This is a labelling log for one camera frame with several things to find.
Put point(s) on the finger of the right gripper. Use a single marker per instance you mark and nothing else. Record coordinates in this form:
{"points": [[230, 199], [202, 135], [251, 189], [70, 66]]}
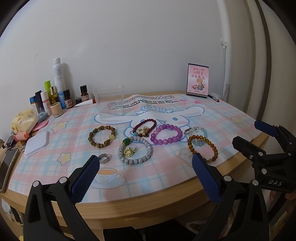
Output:
{"points": [[254, 148], [280, 133]]}

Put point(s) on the dark essential oil bottle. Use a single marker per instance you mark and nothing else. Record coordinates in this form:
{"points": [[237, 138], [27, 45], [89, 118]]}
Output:
{"points": [[84, 93]]}

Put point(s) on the gold charm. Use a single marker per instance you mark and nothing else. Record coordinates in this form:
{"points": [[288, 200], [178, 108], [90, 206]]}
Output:
{"points": [[130, 151]]}

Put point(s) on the black red pen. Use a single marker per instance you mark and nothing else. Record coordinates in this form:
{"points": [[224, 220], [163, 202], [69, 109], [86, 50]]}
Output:
{"points": [[213, 98]]}

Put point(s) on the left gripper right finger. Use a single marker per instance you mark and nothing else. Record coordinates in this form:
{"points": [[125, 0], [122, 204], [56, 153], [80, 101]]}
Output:
{"points": [[250, 221]]}

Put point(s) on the tall white spray bottle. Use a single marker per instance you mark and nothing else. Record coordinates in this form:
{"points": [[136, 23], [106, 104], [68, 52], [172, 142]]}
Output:
{"points": [[58, 75]]}

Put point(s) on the green cap bottle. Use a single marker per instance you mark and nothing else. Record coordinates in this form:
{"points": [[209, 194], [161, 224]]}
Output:
{"points": [[47, 85]]}

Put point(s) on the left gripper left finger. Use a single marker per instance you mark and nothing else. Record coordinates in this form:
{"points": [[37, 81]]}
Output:
{"points": [[41, 222]]}

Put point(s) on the grey bead bracelet green stone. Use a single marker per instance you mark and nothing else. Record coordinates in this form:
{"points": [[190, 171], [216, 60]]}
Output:
{"points": [[143, 154]]}

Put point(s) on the tiny black jar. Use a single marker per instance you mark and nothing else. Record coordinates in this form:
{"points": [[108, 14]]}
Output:
{"points": [[78, 100]]}

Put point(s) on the small dark dropper bottle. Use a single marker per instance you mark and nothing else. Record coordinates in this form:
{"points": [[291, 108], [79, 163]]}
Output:
{"points": [[68, 99]]}

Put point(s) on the amber oil bottle gold cap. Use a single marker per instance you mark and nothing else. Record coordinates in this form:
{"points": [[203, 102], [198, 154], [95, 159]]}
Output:
{"points": [[53, 95]]}

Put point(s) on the white pink lotion bottle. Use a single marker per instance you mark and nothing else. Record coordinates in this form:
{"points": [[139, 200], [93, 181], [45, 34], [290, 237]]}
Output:
{"points": [[46, 102]]}

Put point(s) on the smartphone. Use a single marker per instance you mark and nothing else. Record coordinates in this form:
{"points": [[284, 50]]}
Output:
{"points": [[6, 167]]}

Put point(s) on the white wall pipe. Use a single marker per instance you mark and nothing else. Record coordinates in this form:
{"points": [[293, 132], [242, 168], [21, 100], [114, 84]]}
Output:
{"points": [[224, 40]]}

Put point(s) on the beige round cup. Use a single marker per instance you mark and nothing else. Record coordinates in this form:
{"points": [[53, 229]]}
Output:
{"points": [[56, 109]]}

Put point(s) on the pink framed card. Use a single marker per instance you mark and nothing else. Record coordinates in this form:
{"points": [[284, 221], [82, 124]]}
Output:
{"points": [[197, 80]]}

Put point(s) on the clear plastic box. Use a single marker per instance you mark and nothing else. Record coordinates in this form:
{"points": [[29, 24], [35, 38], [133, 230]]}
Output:
{"points": [[109, 101]]}

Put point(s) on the white tube red cap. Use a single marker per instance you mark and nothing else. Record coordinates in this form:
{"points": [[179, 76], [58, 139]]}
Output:
{"points": [[84, 103]]}

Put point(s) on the small blue packet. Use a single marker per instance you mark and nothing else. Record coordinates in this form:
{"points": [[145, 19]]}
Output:
{"points": [[42, 116]]}

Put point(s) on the black blue box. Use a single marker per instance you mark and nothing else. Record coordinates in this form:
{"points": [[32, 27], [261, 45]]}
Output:
{"points": [[36, 103]]}

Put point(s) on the clear box lid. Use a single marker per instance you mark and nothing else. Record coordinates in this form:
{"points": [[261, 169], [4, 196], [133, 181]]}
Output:
{"points": [[36, 143]]}

